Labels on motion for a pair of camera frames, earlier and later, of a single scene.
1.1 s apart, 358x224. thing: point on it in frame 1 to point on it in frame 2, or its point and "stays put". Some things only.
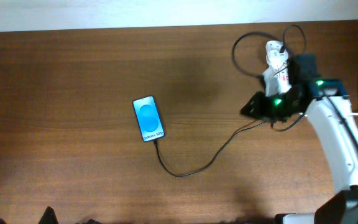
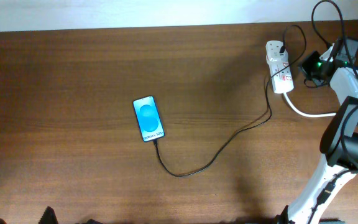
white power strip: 276,76 stays put
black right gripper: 255,102 to 306,63
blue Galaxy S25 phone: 149,121 stays put
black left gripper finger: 48,217 stays put
